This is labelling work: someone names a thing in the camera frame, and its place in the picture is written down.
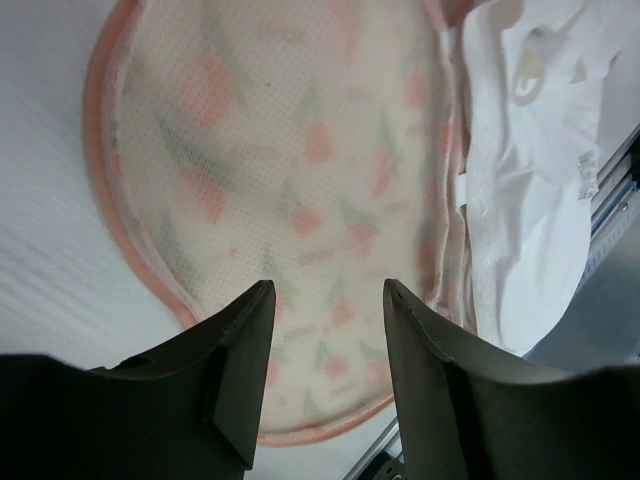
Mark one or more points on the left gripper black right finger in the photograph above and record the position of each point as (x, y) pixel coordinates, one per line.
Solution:
(469, 410)

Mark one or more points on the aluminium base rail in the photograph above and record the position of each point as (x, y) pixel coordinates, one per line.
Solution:
(601, 326)

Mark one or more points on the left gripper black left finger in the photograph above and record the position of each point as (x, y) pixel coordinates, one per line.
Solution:
(188, 408)

